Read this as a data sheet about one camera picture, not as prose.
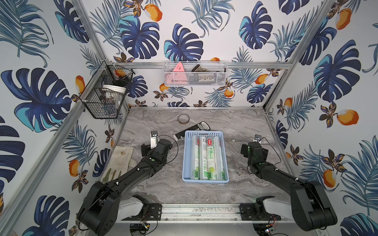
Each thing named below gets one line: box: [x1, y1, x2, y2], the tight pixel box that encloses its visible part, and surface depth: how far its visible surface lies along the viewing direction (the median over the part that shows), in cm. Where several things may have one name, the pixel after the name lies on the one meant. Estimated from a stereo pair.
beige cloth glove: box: [100, 146, 135, 184], surface depth 96 cm
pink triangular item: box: [165, 61, 189, 86], surface depth 92 cm
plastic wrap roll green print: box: [206, 136, 219, 180], surface depth 91 cm
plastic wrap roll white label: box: [189, 135, 200, 180], surface depth 92 cm
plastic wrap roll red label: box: [198, 136, 210, 180], surface depth 91 cm
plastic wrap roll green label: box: [213, 136, 226, 181], surface depth 90 cm
